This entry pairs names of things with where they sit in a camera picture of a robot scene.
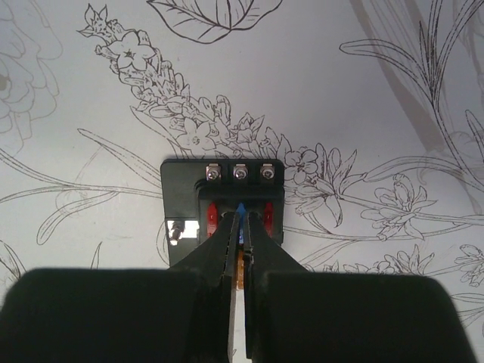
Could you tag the red blade fuse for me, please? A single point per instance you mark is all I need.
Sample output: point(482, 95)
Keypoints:
point(212, 217)
point(268, 218)

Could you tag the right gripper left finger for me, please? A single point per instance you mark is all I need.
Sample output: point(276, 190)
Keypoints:
point(214, 266)

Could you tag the black fuse box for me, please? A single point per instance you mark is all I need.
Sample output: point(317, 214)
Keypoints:
point(190, 185)

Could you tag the orange blade fuse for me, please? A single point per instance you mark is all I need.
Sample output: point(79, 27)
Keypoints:
point(240, 273)

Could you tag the blue blade fuse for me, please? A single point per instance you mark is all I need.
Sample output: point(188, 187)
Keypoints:
point(241, 211)

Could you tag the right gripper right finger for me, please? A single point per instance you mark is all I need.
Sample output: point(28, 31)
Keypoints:
point(262, 255)

